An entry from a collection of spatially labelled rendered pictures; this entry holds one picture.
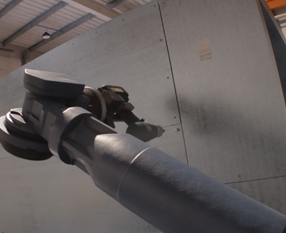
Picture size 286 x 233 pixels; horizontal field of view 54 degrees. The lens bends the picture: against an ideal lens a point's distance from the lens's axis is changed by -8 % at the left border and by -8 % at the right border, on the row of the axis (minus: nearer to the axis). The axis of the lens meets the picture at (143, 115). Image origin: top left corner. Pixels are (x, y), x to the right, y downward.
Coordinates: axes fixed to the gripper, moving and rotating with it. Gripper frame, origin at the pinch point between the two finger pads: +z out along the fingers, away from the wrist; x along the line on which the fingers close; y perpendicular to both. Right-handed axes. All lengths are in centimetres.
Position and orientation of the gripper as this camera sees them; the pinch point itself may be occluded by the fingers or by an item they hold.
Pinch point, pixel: (123, 112)
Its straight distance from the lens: 102.3
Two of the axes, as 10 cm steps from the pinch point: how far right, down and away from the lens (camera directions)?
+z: 5.5, 0.1, 8.3
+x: -5.6, 7.5, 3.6
